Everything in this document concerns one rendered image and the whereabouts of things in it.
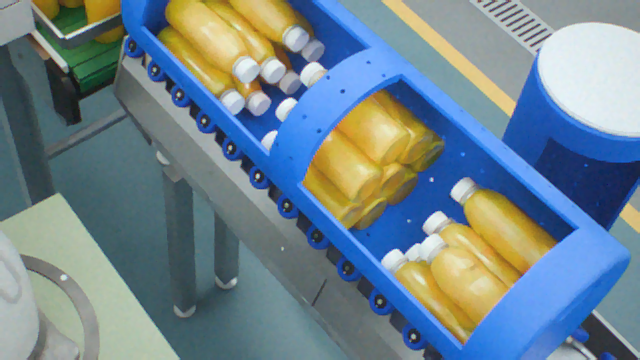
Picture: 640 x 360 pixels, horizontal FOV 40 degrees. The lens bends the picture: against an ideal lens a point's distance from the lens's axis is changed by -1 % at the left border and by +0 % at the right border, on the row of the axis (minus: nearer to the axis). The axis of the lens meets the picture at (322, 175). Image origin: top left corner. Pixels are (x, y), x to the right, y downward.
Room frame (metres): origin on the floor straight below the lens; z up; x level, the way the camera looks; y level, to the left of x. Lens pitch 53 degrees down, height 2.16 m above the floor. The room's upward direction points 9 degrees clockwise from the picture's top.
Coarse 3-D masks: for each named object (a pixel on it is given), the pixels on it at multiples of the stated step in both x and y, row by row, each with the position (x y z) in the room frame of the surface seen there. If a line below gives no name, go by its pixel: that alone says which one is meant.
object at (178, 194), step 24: (168, 168) 1.11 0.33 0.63; (168, 192) 1.09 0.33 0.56; (192, 192) 1.11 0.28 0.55; (168, 216) 1.10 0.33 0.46; (192, 216) 1.11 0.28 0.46; (168, 240) 1.10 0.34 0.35; (192, 240) 1.10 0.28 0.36; (192, 264) 1.10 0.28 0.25; (192, 288) 1.10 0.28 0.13; (192, 312) 1.10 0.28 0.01
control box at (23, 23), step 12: (0, 0) 1.06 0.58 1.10; (12, 0) 1.07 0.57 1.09; (24, 0) 1.09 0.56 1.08; (0, 12) 1.05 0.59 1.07; (12, 12) 1.07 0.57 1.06; (24, 12) 1.08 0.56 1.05; (0, 24) 1.05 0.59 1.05; (12, 24) 1.06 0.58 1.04; (24, 24) 1.08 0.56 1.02; (0, 36) 1.04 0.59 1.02; (12, 36) 1.06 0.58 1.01
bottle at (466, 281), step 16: (432, 256) 0.68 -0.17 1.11; (448, 256) 0.68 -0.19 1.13; (464, 256) 0.68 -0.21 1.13; (432, 272) 0.66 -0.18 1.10; (448, 272) 0.65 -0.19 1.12; (464, 272) 0.65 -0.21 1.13; (480, 272) 0.66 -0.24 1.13; (448, 288) 0.64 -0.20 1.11; (464, 288) 0.63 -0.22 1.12; (480, 288) 0.63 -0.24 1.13; (496, 288) 0.63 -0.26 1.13; (464, 304) 0.62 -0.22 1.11; (480, 304) 0.61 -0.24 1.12; (480, 320) 0.60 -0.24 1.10
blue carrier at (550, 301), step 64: (128, 0) 1.07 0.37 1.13; (320, 0) 1.04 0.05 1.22; (320, 64) 1.11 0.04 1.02; (384, 64) 0.92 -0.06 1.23; (256, 128) 0.98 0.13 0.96; (320, 128) 0.81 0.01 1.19; (448, 128) 0.94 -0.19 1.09; (448, 192) 0.88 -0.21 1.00; (512, 192) 0.85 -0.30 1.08; (384, 256) 0.76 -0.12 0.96; (576, 256) 0.64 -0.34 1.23; (512, 320) 0.56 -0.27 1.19; (576, 320) 0.65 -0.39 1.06
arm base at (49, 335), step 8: (40, 312) 0.51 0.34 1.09; (40, 320) 0.49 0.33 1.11; (48, 320) 0.50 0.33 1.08; (40, 328) 0.47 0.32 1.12; (48, 328) 0.49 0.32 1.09; (56, 328) 0.49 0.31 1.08; (40, 336) 0.46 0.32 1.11; (48, 336) 0.48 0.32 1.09; (56, 336) 0.48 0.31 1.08; (64, 336) 0.49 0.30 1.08; (40, 344) 0.46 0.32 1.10; (48, 344) 0.47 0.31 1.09; (56, 344) 0.47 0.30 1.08; (64, 344) 0.47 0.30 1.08; (72, 344) 0.48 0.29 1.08; (32, 352) 0.44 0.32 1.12; (40, 352) 0.45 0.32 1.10; (48, 352) 0.46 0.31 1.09; (56, 352) 0.46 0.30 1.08; (64, 352) 0.46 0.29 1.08; (72, 352) 0.46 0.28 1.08; (80, 352) 0.47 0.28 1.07
